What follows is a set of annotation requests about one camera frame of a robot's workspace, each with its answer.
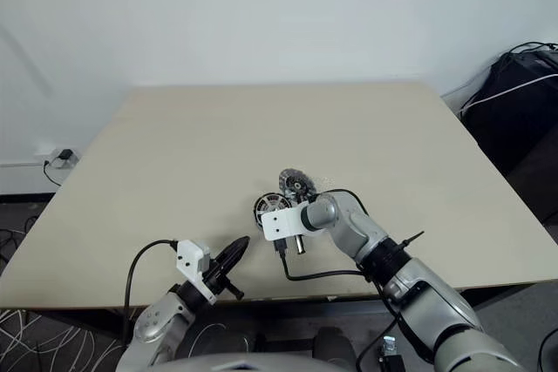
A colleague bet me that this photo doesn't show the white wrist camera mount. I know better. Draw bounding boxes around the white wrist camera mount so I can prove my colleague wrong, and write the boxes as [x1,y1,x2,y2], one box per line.
[176,240,217,306]
[261,207,313,242]

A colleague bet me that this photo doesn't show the small black connector box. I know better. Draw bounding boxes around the small black connector box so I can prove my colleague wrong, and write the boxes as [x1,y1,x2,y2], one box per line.
[378,335,405,372]

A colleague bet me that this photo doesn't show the black cables on bag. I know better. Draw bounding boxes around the black cables on bag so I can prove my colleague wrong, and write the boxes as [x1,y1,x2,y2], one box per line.
[507,41,558,57]

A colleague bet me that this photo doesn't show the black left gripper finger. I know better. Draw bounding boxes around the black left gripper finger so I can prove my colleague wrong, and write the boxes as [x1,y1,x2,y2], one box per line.
[221,238,252,275]
[216,235,251,266]

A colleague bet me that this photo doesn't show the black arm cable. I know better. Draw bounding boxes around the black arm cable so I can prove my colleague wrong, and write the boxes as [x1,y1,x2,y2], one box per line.
[274,188,435,351]
[123,239,180,347]

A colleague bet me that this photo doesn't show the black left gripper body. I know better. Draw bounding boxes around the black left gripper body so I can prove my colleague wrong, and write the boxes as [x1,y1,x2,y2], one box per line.
[203,257,243,301]

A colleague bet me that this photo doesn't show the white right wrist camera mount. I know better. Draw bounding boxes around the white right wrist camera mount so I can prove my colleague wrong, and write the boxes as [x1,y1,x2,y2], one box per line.
[261,207,313,242]

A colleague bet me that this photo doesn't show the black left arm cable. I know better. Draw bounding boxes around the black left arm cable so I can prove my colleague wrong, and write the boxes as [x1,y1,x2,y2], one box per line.
[123,239,180,347]

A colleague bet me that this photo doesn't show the black adapter cord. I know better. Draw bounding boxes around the black adapter cord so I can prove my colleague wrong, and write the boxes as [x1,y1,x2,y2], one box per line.
[42,159,62,186]

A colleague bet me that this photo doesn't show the grey robot torso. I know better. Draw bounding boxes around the grey robot torso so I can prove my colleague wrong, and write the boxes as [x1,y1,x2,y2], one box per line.
[150,349,350,372]

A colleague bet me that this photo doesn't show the silver spoked rotor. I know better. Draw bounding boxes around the silver spoked rotor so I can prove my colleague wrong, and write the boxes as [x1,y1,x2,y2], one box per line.
[255,194,289,219]

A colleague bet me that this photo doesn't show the black bag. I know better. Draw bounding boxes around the black bag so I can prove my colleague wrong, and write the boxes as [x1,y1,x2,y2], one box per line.
[459,43,558,225]

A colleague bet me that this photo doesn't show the black floor cable loop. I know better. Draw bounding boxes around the black floor cable loop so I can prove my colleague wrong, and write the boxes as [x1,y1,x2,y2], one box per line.
[538,328,558,367]

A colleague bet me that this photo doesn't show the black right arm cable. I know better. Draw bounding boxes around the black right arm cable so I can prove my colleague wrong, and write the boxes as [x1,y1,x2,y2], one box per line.
[274,188,435,351]

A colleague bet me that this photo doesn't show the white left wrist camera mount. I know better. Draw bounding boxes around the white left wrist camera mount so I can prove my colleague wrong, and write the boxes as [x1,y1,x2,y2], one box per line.
[176,240,217,306]

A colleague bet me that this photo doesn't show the white cable on bag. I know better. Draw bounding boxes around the white cable on bag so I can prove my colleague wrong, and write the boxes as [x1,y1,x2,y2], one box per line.
[459,71,558,118]

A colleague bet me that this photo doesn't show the round grey motor lid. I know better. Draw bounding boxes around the round grey motor lid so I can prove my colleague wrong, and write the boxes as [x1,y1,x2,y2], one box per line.
[278,167,317,206]

